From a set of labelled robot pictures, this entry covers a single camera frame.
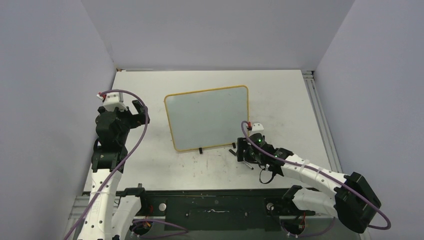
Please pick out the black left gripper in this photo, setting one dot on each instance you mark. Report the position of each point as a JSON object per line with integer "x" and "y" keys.
{"x": 136, "y": 119}

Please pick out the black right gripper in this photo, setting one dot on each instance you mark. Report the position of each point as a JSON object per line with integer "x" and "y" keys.
{"x": 242, "y": 146}

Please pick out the black white marker pen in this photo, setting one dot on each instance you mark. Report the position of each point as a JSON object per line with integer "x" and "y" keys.
{"x": 244, "y": 162}

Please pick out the yellow framed whiteboard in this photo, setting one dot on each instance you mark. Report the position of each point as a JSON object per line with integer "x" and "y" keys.
{"x": 208, "y": 118}

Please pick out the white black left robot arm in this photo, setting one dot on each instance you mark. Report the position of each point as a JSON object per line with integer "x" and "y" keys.
{"x": 102, "y": 221}

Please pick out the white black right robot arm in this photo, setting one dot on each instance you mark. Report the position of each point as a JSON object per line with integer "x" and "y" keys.
{"x": 349, "y": 198}

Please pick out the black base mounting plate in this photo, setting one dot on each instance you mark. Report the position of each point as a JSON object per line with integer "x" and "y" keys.
{"x": 226, "y": 210}

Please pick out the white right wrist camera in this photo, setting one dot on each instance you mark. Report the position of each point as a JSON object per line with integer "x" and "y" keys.
{"x": 256, "y": 128}

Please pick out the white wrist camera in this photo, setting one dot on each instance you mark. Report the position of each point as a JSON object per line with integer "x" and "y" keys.
{"x": 112, "y": 100}
{"x": 256, "y": 128}

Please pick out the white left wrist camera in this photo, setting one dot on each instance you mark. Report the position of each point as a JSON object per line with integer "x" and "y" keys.
{"x": 112, "y": 100}

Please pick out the aluminium right side rail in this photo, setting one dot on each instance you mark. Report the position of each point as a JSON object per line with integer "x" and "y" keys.
{"x": 329, "y": 145}

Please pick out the aluminium front frame rail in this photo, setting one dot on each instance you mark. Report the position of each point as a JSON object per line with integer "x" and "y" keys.
{"x": 81, "y": 202}

